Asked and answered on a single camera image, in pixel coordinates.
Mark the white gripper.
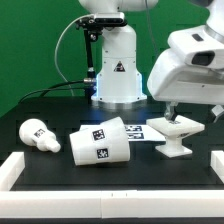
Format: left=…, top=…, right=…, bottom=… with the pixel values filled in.
left=147, top=49, right=224, bottom=122

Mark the white lamp base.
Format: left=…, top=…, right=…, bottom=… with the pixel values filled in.
left=146, top=115, right=205, bottom=158

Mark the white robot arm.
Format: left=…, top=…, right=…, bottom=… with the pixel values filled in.
left=79, top=0, right=224, bottom=119

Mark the white lamp shade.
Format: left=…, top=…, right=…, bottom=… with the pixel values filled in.
left=69, top=117, right=130, bottom=166

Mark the white lamp bulb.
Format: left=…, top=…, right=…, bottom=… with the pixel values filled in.
left=19, top=119, right=61, bottom=153

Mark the white right fence bar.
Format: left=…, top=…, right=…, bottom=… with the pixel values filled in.
left=210, top=150, right=224, bottom=183

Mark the white marker sheet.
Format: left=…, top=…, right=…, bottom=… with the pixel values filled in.
left=77, top=124, right=165, bottom=142

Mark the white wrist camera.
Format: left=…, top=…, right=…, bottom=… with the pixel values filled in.
left=168, top=25, right=224, bottom=70

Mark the grey rear camera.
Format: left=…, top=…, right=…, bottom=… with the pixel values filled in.
left=93, top=12, right=126, bottom=27

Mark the black camera stand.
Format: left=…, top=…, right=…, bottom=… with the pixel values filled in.
left=76, top=16, right=101, bottom=102

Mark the black cable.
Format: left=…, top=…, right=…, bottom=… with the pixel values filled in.
left=18, top=79, right=88, bottom=104

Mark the grey camera cable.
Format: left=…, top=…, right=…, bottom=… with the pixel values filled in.
left=54, top=13, right=94, bottom=98

